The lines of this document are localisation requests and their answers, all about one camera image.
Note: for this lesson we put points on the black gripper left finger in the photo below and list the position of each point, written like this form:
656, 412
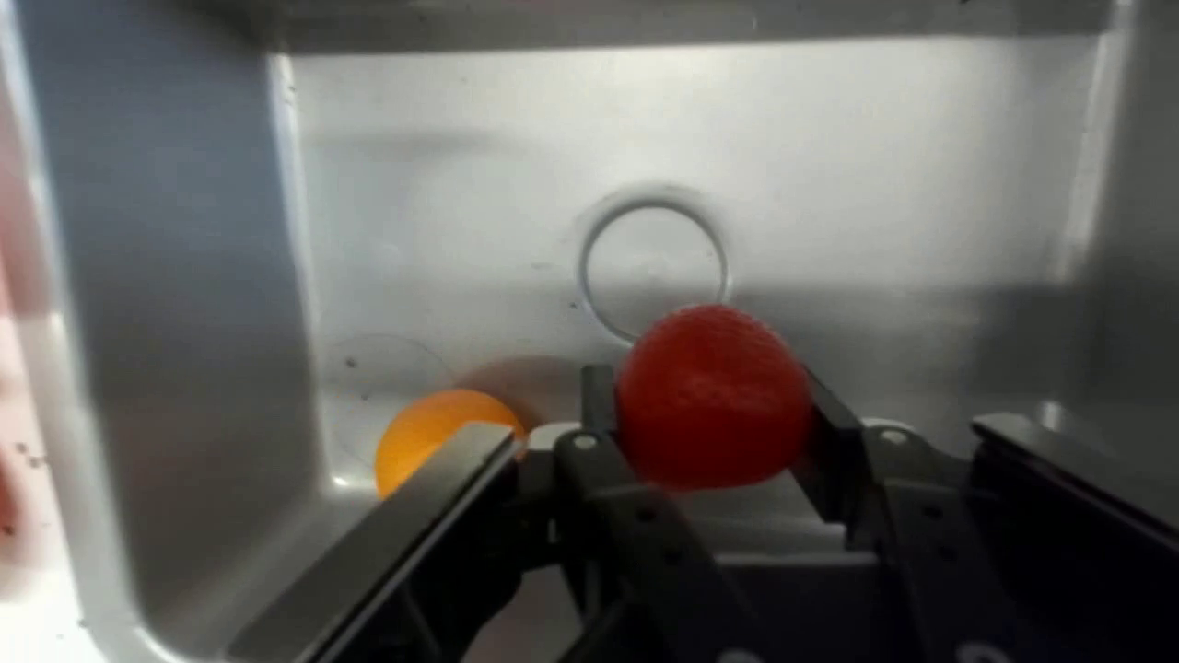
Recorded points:
612, 564

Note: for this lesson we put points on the small orange toy ball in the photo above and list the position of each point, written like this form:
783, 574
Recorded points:
429, 435

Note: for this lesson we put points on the red toy tomato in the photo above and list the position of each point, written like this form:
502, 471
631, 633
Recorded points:
713, 401

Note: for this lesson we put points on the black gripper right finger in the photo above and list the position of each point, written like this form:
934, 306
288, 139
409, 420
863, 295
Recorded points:
1046, 554

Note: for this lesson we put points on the silver toy sink basin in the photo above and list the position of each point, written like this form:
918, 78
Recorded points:
861, 185

